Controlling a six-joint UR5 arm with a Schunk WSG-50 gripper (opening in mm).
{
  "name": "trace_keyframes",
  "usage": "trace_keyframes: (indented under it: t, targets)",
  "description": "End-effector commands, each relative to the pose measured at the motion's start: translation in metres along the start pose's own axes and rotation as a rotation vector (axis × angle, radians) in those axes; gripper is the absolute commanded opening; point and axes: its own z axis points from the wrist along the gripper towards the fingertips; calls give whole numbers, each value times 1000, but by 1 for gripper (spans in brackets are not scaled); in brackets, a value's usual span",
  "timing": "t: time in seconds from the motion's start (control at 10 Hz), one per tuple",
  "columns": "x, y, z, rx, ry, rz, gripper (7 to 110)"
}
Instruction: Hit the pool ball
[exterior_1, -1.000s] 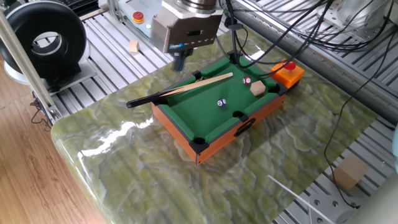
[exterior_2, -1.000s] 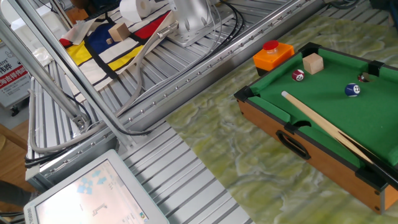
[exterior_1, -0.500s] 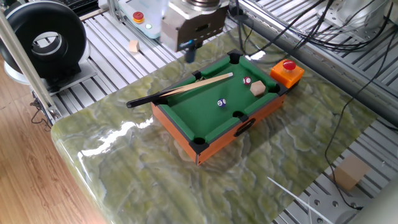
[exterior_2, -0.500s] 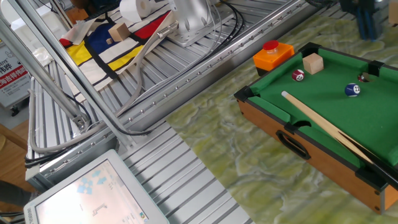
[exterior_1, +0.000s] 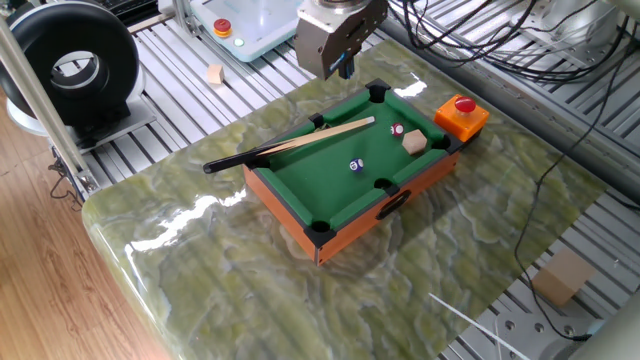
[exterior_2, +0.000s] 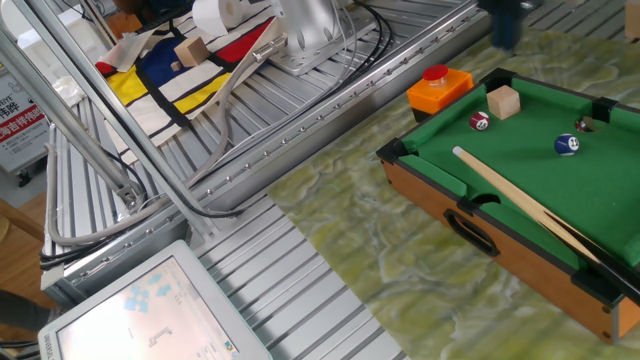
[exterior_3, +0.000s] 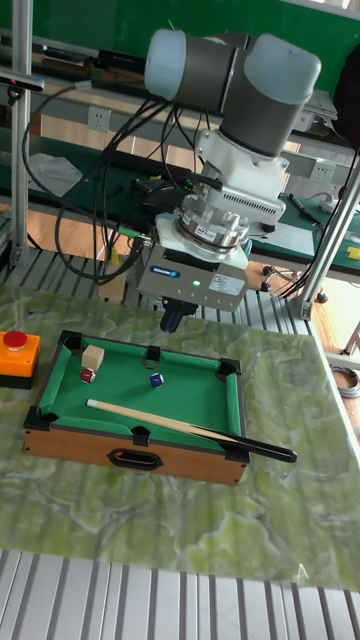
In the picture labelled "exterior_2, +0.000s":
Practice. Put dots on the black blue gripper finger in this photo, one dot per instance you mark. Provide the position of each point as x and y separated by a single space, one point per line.
499 27
513 27

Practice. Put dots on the maroon striped pool ball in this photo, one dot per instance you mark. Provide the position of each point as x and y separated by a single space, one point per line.
479 121

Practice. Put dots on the dark red pool ball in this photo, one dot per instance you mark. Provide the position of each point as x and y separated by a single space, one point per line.
581 125

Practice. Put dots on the blue striped pool ball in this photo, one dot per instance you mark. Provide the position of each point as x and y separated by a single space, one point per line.
566 144

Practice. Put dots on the mini green felt pool table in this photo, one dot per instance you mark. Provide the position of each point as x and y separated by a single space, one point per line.
575 190

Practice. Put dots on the orange box red push button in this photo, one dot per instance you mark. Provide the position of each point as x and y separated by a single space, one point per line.
440 92

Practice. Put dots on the green marble pattern mat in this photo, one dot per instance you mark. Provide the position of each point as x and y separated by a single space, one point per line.
400 280

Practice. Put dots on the white paper roll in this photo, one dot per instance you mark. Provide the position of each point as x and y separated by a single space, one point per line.
217 14

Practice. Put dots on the small wooden cube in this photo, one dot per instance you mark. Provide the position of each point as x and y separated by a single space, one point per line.
175 65

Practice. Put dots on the colour block patterned cloth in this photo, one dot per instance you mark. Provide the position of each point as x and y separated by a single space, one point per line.
155 65

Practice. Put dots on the orange brown box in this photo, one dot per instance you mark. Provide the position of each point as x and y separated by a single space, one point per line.
122 25

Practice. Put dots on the white crumpled tissue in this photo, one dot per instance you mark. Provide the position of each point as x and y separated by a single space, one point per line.
70 91

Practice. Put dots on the white touchscreen teach pendant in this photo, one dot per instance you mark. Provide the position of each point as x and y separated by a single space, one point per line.
150 310

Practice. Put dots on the white sign red lettering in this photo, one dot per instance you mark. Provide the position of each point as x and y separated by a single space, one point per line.
20 125

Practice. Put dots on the wooden furniture piece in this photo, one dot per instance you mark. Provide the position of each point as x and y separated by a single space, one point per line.
15 218

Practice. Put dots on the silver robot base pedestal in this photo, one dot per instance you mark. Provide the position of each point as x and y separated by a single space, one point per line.
310 30

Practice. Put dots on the aluminium frame post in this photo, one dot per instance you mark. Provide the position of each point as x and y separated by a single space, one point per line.
120 117

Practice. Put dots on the aluminium diagonal frame strut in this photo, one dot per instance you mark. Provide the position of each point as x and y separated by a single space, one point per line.
60 115

